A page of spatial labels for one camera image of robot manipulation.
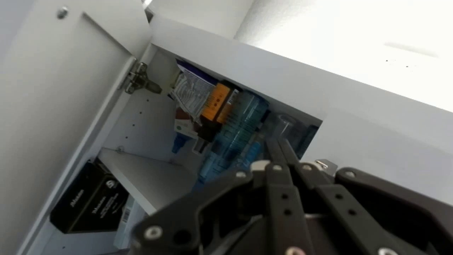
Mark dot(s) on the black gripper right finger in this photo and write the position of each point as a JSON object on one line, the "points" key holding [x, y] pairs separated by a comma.
{"points": [[350, 225]]}

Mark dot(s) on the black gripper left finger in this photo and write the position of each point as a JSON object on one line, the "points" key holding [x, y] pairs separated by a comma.
{"points": [[289, 233]]}

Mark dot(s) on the blue plastic water bottle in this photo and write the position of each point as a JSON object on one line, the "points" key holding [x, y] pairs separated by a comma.
{"points": [[239, 128]]}

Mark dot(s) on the clear plastic bottle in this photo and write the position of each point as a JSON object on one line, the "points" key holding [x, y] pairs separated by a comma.
{"points": [[282, 125]]}

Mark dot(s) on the white cabinet shelf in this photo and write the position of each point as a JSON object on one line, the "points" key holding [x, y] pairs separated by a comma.
{"points": [[152, 183]]}

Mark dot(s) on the orange box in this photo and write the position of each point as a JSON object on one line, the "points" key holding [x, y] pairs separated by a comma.
{"points": [[214, 108]]}

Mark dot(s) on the white blue carton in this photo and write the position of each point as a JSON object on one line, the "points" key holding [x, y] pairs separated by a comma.
{"points": [[193, 88]]}

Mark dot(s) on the black box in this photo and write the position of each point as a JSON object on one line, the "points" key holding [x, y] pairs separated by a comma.
{"points": [[92, 203]]}

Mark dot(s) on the metal cabinet hinge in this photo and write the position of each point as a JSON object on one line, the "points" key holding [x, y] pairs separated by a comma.
{"points": [[137, 78]]}

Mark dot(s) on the white left cabinet door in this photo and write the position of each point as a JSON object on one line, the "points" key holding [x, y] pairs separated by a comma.
{"points": [[64, 61]]}

